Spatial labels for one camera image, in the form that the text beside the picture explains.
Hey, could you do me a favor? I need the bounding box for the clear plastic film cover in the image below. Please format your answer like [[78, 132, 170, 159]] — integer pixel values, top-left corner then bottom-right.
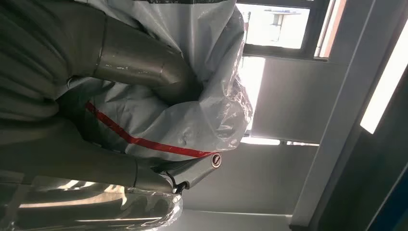
[[0, 175, 184, 231]]

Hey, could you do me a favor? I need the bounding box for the grey roller blind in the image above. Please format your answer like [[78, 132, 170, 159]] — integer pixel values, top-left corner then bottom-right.
[[251, 57, 349, 145]]

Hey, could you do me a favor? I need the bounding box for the ceiling light strip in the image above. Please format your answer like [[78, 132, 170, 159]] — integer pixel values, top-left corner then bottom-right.
[[360, 19, 408, 135]]

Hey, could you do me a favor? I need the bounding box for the dark window frame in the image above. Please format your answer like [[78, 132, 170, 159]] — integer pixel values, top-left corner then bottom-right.
[[236, 0, 332, 61]]

